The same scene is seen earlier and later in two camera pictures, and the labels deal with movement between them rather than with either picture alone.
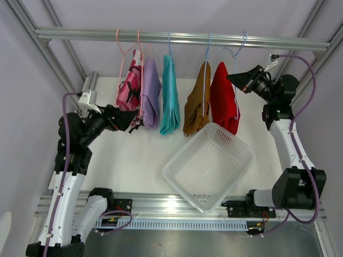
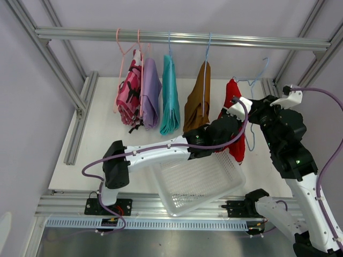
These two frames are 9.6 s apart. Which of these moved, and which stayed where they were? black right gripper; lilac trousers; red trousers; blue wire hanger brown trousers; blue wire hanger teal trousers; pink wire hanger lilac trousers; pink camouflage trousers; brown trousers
Moved: red trousers; black right gripper
Stayed: pink camouflage trousers; brown trousers; pink wire hanger lilac trousers; lilac trousers; blue wire hanger brown trousers; blue wire hanger teal trousers
